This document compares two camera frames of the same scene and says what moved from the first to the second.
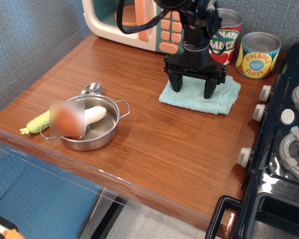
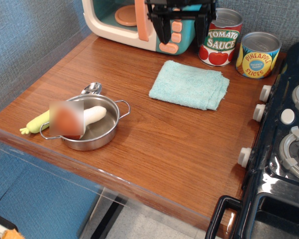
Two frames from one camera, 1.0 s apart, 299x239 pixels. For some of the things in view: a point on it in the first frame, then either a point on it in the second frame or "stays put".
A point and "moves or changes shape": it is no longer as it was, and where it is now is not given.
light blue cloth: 192,95 moves or changes shape
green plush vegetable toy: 34,126 stays put
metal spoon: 94,88 stays put
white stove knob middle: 258,111 stays put
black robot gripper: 195,61 → 160,12
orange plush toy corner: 13,234 stays put
